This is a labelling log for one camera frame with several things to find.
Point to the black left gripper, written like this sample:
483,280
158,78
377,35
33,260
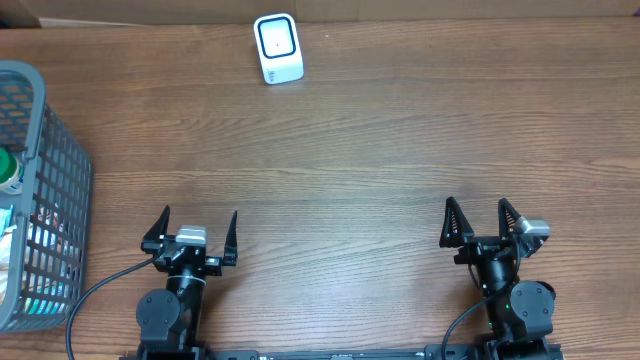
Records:
153,242

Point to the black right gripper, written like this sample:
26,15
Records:
478,247

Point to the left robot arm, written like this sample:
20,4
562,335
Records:
169,317

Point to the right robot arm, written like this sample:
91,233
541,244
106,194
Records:
519,312

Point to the white barcode scanner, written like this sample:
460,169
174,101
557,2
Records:
278,48

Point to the grey plastic basket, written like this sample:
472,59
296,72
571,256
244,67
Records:
47,239

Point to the green capped bottle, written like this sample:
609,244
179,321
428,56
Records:
12,173

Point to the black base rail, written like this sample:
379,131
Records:
429,352

